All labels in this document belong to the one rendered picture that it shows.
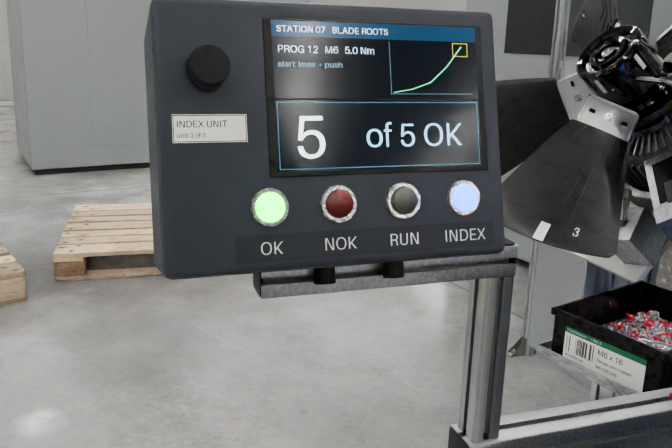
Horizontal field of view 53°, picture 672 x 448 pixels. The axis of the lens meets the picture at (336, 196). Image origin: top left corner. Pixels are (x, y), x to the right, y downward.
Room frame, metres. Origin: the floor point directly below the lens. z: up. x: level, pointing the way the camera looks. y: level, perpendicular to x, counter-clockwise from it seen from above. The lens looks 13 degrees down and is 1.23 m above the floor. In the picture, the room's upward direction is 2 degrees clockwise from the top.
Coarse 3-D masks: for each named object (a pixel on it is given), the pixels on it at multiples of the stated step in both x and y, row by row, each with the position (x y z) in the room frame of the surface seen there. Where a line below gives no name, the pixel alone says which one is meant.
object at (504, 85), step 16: (512, 80) 1.36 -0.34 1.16; (528, 80) 1.33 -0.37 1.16; (544, 80) 1.30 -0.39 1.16; (512, 96) 1.35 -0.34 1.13; (528, 96) 1.32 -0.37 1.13; (544, 96) 1.29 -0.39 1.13; (560, 96) 1.27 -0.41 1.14; (512, 112) 1.34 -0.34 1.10; (528, 112) 1.31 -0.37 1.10; (544, 112) 1.29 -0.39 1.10; (560, 112) 1.27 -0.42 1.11; (512, 128) 1.34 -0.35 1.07; (528, 128) 1.31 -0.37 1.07; (544, 128) 1.29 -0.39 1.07; (512, 144) 1.33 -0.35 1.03; (528, 144) 1.31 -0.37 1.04; (512, 160) 1.33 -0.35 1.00
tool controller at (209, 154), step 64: (192, 0) 0.47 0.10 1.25; (192, 64) 0.45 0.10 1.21; (256, 64) 0.47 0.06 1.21; (320, 64) 0.49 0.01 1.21; (384, 64) 0.50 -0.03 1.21; (448, 64) 0.52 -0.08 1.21; (192, 128) 0.45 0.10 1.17; (256, 128) 0.46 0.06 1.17; (384, 128) 0.49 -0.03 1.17; (448, 128) 0.51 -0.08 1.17; (192, 192) 0.44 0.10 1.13; (256, 192) 0.45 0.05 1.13; (320, 192) 0.46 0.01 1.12; (384, 192) 0.48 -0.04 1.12; (192, 256) 0.43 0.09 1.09; (256, 256) 0.44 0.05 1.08; (320, 256) 0.45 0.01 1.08; (384, 256) 0.47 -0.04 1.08; (448, 256) 0.49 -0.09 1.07
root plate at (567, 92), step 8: (576, 72) 1.26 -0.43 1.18; (560, 80) 1.28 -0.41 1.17; (568, 80) 1.27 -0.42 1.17; (576, 80) 1.26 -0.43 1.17; (560, 88) 1.28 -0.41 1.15; (568, 88) 1.27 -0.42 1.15; (576, 88) 1.25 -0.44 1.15; (584, 88) 1.24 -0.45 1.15; (568, 96) 1.27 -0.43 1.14; (584, 96) 1.24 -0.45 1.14; (568, 104) 1.27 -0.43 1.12; (576, 104) 1.25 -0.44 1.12; (568, 112) 1.26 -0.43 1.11; (576, 112) 1.25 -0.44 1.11
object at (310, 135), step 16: (288, 112) 0.47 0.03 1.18; (304, 112) 0.47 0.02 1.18; (320, 112) 0.48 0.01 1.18; (336, 112) 0.48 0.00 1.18; (288, 128) 0.47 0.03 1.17; (304, 128) 0.47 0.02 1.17; (320, 128) 0.47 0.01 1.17; (336, 128) 0.48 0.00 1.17; (288, 144) 0.46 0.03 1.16; (304, 144) 0.47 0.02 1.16; (320, 144) 0.47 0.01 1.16; (336, 144) 0.48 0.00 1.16; (288, 160) 0.46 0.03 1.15; (304, 160) 0.47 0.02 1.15; (320, 160) 0.47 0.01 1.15; (336, 160) 0.47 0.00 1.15
